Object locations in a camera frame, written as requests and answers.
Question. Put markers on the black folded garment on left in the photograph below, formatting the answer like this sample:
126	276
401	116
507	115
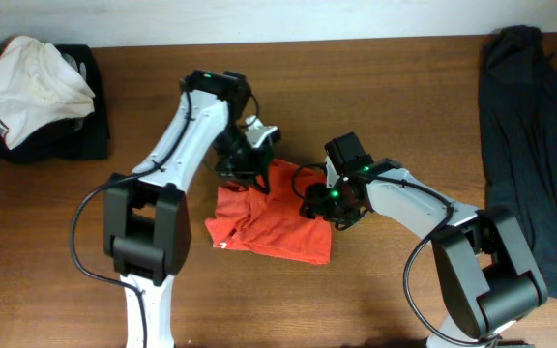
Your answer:
74	139

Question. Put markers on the black garment on right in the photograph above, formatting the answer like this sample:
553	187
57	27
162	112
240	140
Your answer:
518	122

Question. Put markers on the white crumpled garment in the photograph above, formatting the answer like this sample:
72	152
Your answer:
38	87

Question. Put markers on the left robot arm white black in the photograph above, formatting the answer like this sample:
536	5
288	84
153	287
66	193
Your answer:
146	226

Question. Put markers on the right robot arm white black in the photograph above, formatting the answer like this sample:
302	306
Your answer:
488	275

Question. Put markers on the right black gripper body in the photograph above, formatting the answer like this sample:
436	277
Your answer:
332	203

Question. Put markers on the orange t-shirt with white logo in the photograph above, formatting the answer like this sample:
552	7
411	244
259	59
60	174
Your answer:
271	224

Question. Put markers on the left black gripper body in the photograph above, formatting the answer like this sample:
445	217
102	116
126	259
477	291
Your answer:
232	157

